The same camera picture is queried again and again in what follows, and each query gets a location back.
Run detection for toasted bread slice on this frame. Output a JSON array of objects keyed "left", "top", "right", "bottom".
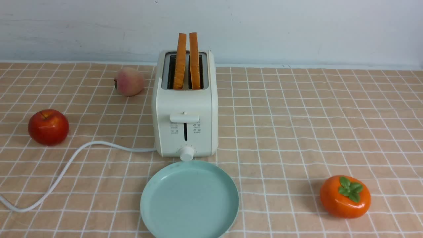
[
  {"left": 189, "top": 32, "right": 201, "bottom": 90},
  {"left": 173, "top": 33, "right": 186, "bottom": 90}
]

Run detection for white two-slot toaster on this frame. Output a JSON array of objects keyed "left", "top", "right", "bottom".
[{"left": 151, "top": 50, "right": 218, "bottom": 161}]

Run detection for beige checkered tablecloth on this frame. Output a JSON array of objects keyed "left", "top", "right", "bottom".
[{"left": 0, "top": 63, "right": 423, "bottom": 238}]

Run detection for light blue round plate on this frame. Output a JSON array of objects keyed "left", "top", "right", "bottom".
[{"left": 140, "top": 160, "right": 240, "bottom": 238}]

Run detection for pink peach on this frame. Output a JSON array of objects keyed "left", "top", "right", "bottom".
[{"left": 114, "top": 67, "right": 145, "bottom": 97}]

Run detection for orange persimmon with green leaf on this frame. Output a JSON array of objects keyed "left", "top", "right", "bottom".
[{"left": 320, "top": 175, "right": 372, "bottom": 219}]

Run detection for red apple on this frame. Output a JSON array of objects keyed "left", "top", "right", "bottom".
[{"left": 28, "top": 109, "right": 69, "bottom": 146}]

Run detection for white toaster power cable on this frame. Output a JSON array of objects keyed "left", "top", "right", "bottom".
[{"left": 0, "top": 141, "right": 157, "bottom": 213}]

